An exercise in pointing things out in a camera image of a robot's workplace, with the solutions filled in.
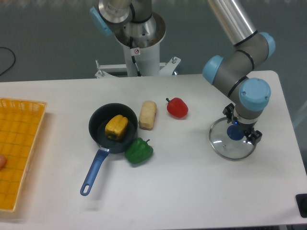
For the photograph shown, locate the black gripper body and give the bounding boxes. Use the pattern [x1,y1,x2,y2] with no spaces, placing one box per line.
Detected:
[231,112,258,134]

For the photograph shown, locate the green bell pepper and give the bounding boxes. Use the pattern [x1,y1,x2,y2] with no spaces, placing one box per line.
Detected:
[125,138,154,164]

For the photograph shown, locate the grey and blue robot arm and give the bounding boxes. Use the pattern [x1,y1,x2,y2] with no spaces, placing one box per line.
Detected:
[89,0,276,145]

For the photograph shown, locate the black socket on table edge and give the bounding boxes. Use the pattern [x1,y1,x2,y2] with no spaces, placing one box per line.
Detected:
[295,194,307,218]

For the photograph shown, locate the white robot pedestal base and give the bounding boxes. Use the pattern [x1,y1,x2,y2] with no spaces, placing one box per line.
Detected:
[95,12,181,78]

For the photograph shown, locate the red bell pepper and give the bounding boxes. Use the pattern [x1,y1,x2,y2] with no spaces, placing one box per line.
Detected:
[166,97,189,118]

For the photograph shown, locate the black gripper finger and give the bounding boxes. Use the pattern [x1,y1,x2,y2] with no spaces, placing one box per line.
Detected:
[244,129,262,145]
[223,103,236,124]

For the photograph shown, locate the dark pan with blue handle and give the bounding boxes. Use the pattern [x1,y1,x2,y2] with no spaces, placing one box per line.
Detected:
[80,103,138,196]

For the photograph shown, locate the glass pot lid blue knob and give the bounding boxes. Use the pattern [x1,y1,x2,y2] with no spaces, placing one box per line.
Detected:
[208,117,257,161]

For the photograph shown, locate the black cable on floor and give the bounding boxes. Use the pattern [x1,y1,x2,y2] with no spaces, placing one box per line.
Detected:
[0,46,16,77]

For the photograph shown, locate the peach object in basket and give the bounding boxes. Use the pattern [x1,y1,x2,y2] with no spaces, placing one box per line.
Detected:
[0,154,7,169]

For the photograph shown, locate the orange plastic basket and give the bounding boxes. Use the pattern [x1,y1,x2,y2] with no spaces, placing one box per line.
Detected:
[0,98,47,212]

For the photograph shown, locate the yellow bell pepper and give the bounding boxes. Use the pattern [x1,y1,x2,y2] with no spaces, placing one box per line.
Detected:
[105,115,128,141]

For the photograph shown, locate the beige bread loaf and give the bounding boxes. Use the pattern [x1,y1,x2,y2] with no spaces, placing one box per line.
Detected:
[139,101,157,130]

